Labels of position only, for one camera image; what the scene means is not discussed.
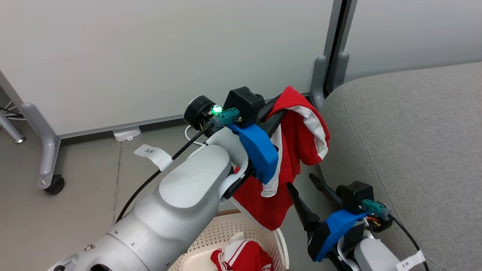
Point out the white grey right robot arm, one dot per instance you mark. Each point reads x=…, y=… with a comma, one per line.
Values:
x=372, y=256

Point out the grey partition foot with caster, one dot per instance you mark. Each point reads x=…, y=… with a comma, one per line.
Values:
x=49, y=150

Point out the narrow white partition panel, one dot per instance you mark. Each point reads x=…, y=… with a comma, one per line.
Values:
x=414, y=30

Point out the cream plastic laundry basket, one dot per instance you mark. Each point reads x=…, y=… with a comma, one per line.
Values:
x=222, y=229

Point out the grey metal stand leg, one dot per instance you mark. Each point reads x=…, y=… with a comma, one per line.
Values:
x=9, y=130

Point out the grey fabric sofa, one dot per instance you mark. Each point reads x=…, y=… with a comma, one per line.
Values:
x=414, y=143

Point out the red white striped shirt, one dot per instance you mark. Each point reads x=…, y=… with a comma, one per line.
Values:
x=244, y=258

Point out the white power adapter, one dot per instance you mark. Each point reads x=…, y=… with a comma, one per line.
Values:
x=126, y=133

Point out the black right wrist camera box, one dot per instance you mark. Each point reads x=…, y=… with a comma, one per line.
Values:
x=354, y=195

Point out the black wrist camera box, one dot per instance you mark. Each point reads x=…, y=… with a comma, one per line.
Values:
x=354, y=195
x=243, y=103

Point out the red shorts with white stripe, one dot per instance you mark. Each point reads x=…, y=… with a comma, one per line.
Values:
x=290, y=150

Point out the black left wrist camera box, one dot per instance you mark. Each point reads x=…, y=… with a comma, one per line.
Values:
x=243, y=103

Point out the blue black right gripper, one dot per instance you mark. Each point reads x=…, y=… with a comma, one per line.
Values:
x=331, y=229

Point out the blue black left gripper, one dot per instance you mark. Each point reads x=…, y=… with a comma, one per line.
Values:
x=260, y=150

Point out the wide white partition panel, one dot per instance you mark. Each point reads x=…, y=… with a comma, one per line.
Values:
x=150, y=56

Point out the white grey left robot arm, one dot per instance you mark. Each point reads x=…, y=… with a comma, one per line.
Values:
x=180, y=210

